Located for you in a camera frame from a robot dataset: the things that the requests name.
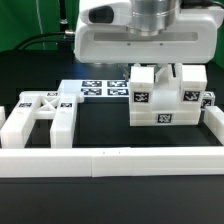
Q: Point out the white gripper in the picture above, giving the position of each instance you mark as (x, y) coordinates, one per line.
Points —
(148, 31)

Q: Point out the white chair seat part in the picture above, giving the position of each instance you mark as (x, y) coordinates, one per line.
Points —
(164, 107)

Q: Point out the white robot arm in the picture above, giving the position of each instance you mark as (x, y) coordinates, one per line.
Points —
(147, 31)

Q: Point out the white right fence piece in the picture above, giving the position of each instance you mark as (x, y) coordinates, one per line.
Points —
(214, 120)

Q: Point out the white fence piece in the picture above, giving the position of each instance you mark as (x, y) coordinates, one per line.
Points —
(2, 116)
(214, 120)

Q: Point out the white left fence piece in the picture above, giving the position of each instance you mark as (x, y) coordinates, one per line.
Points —
(2, 116)

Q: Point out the white front fence rail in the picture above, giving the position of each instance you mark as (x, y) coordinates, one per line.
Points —
(105, 162)

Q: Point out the white marker base plate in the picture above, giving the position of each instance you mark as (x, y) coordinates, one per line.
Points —
(95, 88)

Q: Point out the white chair back frame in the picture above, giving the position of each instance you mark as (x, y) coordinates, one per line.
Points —
(60, 108)

